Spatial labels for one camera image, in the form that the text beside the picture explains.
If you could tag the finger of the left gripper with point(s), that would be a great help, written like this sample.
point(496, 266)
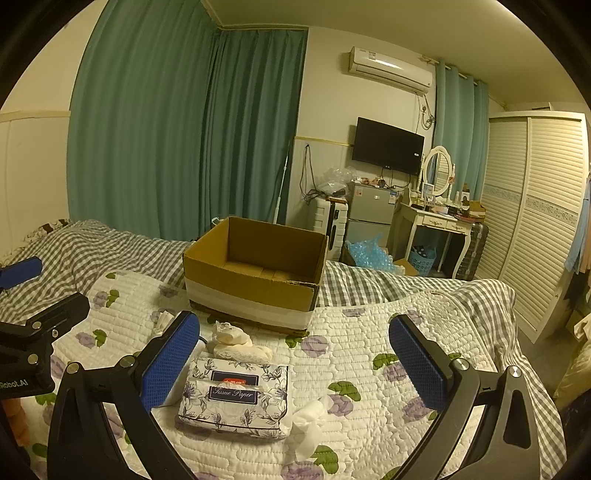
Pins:
point(36, 335)
point(20, 272)

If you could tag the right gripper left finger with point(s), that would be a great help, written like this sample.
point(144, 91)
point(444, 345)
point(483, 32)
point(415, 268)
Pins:
point(81, 442)

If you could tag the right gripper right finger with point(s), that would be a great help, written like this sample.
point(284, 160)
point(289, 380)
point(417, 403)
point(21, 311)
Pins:
point(505, 444)

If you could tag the floral tissue paper pack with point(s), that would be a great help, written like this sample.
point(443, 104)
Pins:
point(236, 397)

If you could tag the cream socks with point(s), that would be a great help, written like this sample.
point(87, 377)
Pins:
point(232, 343)

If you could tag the grey checked bed sheet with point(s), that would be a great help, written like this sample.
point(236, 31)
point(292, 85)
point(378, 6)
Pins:
point(130, 280)

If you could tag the blue plastic basket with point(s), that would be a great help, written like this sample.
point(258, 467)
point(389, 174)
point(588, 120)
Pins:
point(422, 259)

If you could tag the dark suitcase by table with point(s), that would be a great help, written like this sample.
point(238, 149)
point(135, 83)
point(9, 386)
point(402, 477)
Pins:
point(471, 260)

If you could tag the green curtain left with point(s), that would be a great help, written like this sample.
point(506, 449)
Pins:
point(176, 122)

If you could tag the green curtain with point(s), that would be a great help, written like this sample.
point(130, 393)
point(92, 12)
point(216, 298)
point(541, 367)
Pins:
point(462, 125)
point(176, 122)

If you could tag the box of blue bottles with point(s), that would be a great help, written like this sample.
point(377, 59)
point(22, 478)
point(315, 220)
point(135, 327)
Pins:
point(369, 255)

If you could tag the brown cardboard box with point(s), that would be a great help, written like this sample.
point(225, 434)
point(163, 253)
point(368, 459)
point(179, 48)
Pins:
point(269, 274)

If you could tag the white dressing table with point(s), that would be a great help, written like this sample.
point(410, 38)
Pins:
point(409, 221)

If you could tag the silver mini fridge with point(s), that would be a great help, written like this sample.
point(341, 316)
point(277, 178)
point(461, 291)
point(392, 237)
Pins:
point(371, 212)

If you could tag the white flat mop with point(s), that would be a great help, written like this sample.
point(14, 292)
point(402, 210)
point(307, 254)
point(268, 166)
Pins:
point(283, 174)

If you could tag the white louvred wardrobe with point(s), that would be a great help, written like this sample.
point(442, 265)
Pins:
point(533, 191)

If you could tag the white oval vanity mirror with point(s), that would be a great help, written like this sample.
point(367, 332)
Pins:
point(437, 174)

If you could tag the white hard suitcase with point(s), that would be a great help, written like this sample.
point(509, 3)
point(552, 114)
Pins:
point(329, 217)

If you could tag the clear plastic bag pile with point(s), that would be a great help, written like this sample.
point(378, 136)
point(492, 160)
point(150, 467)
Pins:
point(335, 181)

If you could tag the green curtain right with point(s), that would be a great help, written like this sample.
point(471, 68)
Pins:
point(462, 125)

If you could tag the white air conditioner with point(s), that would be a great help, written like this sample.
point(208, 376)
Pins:
point(391, 70)

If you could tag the black wall television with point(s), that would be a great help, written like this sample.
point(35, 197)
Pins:
point(388, 147)

